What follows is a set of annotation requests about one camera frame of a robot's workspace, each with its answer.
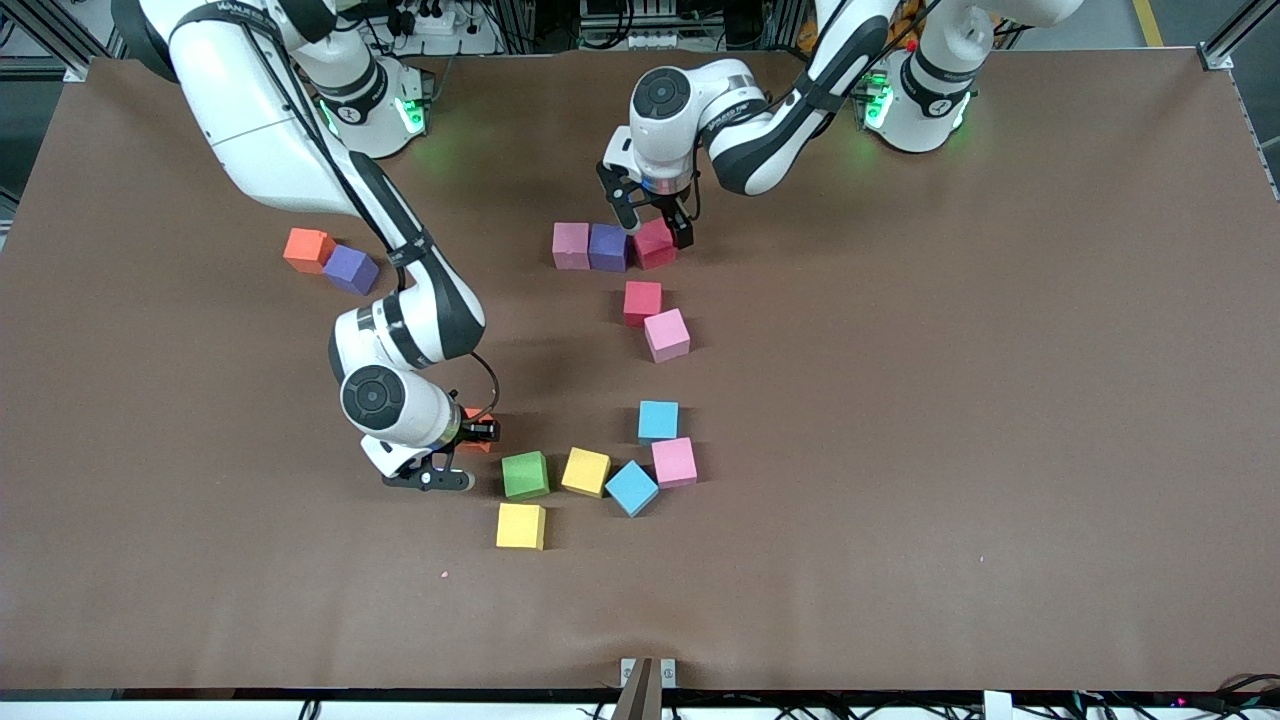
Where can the aluminium frame post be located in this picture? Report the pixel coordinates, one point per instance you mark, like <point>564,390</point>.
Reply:
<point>785,25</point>
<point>515,25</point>

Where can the brown wedge post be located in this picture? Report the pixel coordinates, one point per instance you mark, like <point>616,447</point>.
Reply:
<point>637,695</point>

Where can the purple foam block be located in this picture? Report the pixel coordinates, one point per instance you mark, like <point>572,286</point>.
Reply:
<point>350,268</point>
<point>608,248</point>

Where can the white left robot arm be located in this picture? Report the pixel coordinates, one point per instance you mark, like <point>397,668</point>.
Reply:
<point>660,95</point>

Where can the yellow foam block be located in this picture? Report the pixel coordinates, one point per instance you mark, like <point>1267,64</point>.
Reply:
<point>586,470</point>
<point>520,524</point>

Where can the aluminium frame corner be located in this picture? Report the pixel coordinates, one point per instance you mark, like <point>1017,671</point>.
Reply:
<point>60,68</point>
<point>1218,58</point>

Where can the green foam block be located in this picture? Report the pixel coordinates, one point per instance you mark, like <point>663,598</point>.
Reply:
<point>524,473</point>

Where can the orange foam block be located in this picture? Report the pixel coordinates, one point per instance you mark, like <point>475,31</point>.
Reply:
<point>306,248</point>
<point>478,446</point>

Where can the small metal bracket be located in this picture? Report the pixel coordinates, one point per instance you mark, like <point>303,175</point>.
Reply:
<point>668,672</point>

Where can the blue foam block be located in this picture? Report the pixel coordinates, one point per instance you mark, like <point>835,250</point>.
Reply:
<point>658,419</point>
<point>632,487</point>

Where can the orange round items pile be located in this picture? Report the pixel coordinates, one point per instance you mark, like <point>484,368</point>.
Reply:
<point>908,15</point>

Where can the white power strip with plugs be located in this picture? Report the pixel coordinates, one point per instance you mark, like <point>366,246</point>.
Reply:
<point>435,20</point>

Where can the pink foam block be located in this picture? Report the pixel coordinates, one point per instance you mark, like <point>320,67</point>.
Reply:
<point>571,246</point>
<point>667,334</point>
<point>674,461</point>

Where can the white table edge rail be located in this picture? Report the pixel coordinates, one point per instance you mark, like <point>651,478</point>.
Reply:
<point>200,712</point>

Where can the brown paper table cover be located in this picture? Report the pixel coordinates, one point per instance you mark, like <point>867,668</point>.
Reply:
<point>900,560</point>

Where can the red foam block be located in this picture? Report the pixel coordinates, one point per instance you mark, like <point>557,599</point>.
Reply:
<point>641,303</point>
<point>652,250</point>

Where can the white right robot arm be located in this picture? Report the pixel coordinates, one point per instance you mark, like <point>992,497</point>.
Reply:
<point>375,397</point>

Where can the white edge bracket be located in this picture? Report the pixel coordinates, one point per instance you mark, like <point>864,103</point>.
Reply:
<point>997,705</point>

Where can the small white power strip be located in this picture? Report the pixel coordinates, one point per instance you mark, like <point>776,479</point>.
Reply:
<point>650,40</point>

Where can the dark equipment unit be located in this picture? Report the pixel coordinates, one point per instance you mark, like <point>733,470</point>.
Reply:
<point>640,12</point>

